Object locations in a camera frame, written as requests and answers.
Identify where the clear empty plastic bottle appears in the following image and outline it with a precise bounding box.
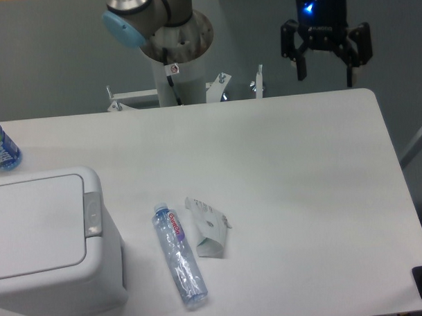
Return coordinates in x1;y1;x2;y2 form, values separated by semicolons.
152;202;208;310

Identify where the grey trash can push button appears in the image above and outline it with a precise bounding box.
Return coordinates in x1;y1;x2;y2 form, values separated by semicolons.
83;192;103;238

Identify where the blue labelled water bottle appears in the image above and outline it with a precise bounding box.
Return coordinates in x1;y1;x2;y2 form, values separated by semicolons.
0;125;22;170

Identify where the white trash can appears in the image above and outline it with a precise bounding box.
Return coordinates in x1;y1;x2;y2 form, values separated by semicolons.
0;166;128;316

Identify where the white trash can lid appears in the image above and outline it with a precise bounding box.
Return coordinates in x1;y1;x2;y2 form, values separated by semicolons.
0;175;86;280

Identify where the white frame at right edge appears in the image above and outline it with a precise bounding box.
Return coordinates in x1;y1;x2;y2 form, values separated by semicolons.
399;126;422;168

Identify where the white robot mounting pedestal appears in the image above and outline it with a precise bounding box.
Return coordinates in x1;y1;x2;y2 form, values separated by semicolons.
103;7;267;113

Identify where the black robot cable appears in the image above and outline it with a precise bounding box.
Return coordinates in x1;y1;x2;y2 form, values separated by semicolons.
161;46;184;107

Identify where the crumpled white paper bag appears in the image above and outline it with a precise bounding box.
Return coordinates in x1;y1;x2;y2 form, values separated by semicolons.
185;197;232;258

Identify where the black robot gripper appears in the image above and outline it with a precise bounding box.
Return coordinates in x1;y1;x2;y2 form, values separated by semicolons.
280;0;373;87

